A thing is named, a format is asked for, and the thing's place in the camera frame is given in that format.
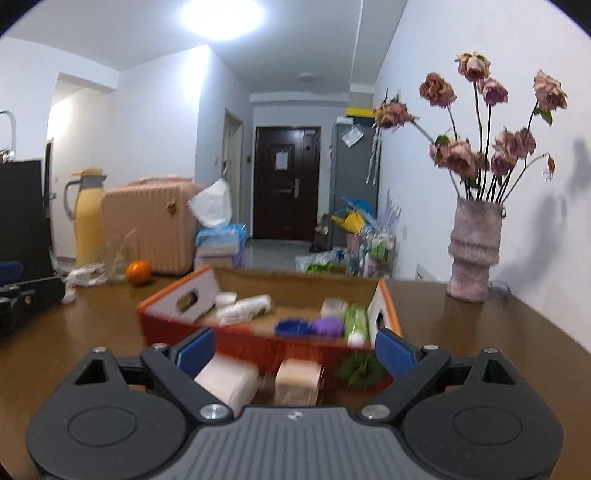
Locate dark brown entrance door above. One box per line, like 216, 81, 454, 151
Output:
255, 127, 321, 241

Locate blue folded rack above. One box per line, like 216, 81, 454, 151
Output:
341, 195, 377, 227

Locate white charger cable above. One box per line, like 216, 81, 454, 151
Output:
67, 263, 109, 288

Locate blue tissue pack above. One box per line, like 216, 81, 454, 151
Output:
187, 178, 247, 254

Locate yellow thermos jug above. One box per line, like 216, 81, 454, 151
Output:
64, 168, 108, 268

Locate orange fruit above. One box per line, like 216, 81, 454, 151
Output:
126, 261, 152, 284

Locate beige tissue pack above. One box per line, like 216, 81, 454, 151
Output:
194, 251, 241, 271

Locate grey refrigerator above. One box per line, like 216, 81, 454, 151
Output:
331, 117, 382, 252

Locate orange and white cardboard box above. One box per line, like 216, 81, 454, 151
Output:
137, 265, 403, 370

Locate silver metal frame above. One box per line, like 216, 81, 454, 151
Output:
0, 111, 17, 162

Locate black monitor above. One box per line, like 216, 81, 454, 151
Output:
0, 159, 54, 278

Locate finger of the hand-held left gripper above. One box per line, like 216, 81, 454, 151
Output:
0, 276, 65, 337
0, 261, 24, 288

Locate yellow watering can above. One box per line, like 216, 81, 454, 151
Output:
332, 210, 365, 234

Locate pink textured ceramic vase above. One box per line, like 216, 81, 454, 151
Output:
447, 198, 506, 303

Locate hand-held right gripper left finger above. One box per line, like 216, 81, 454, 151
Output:
73, 328, 232, 424

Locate wheeled storage cart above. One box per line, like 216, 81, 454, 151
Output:
358, 231, 398, 280

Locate round ceiling light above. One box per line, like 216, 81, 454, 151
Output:
180, 0, 267, 41

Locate green plastic bag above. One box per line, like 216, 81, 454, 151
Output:
295, 251, 347, 275

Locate green tube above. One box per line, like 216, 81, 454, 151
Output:
344, 303, 370, 347

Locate clear glass cup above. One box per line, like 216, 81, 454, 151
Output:
105, 231, 139, 283

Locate white napkin pack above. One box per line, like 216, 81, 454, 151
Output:
194, 355, 259, 416

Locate hanging folded umbrellas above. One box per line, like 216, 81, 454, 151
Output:
367, 134, 382, 185

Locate pink ribbed suitcase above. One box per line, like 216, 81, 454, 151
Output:
100, 178, 206, 278

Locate green artificial plant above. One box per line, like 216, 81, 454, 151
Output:
335, 351, 393, 391

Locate bouquet of dried pink roses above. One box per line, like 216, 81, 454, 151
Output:
373, 52, 568, 204

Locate round white cream jar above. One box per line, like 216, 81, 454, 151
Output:
320, 298, 348, 319

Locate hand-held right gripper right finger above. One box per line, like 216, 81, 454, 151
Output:
361, 328, 519, 424

